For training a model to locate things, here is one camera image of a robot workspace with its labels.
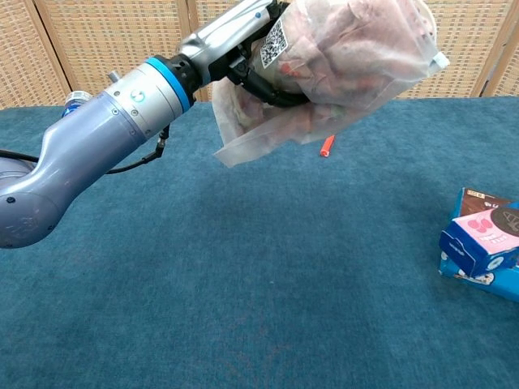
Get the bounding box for brown chocolate box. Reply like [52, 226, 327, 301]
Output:
[453, 187, 515, 220]

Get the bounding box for pink and blue small box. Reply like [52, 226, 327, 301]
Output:
[439, 203, 519, 280]

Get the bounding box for bamboo folding screen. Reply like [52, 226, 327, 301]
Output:
[0, 0, 519, 110]

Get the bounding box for large blue cookie box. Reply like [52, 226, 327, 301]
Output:
[437, 250, 519, 304]

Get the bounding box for clear plastic zip bag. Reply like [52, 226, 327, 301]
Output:
[212, 0, 451, 169]

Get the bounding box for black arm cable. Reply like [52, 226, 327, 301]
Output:
[0, 124, 171, 175]

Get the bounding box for pink floral clothing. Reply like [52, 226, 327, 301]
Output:
[238, 0, 431, 141]

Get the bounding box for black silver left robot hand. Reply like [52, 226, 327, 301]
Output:
[178, 0, 313, 109]

